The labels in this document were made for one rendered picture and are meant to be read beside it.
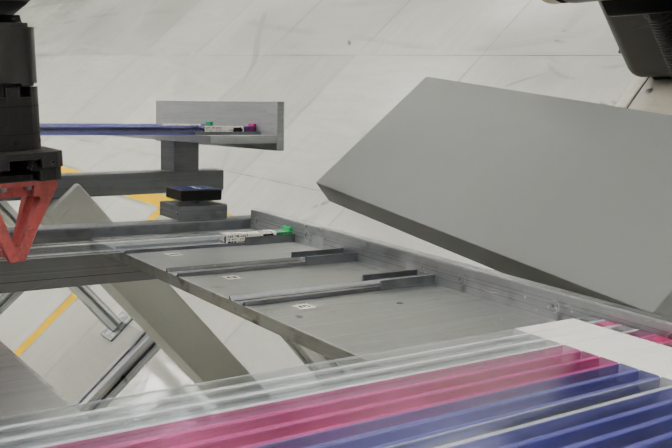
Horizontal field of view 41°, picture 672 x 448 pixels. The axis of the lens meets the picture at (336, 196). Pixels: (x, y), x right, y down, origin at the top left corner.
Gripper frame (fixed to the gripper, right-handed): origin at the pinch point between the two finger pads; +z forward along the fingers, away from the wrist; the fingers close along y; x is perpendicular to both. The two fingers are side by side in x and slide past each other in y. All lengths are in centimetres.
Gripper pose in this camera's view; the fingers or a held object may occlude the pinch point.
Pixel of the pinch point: (13, 251)
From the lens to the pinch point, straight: 84.3
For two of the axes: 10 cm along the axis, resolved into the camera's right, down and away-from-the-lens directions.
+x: 8.0, -1.0, 5.9
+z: 0.1, 9.9, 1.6
